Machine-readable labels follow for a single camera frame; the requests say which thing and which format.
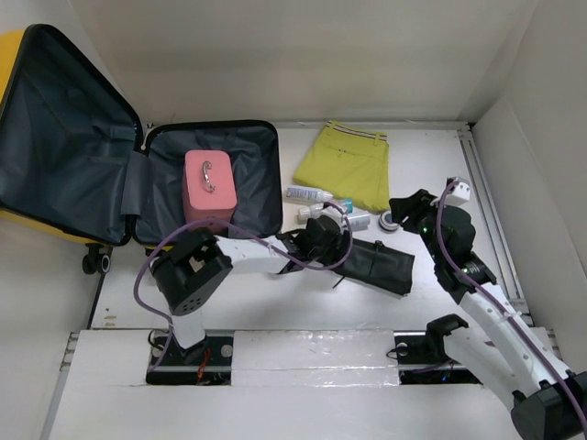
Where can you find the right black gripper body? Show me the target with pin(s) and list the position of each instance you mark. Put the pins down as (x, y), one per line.
(426, 226)

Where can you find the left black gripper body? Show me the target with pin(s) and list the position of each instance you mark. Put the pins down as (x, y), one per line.
(332, 253)

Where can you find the small round black jar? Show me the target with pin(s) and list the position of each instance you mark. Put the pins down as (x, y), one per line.
(386, 222)

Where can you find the white bottle teal cap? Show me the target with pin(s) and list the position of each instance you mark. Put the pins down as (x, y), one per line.
(333, 209)

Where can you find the white spray bottle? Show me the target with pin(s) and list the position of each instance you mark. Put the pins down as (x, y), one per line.
(359, 221)

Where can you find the white squeeze tube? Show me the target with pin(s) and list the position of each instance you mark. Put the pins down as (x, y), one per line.
(307, 194)

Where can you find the black roll-up pouch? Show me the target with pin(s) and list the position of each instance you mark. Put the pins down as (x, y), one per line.
(379, 266)

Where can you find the yellow-green shorts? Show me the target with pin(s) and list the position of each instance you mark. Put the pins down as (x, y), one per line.
(349, 163)

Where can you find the pink cosmetic case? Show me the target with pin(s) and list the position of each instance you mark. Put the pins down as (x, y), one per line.
(209, 190)

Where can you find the yellow hard-shell suitcase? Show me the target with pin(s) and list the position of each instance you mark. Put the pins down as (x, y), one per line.
(76, 161)

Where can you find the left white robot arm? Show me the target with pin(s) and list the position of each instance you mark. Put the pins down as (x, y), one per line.
(188, 273)

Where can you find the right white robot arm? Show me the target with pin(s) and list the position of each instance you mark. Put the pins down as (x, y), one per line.
(546, 399)

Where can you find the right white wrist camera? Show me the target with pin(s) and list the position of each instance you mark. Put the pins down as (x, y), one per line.
(459, 191)

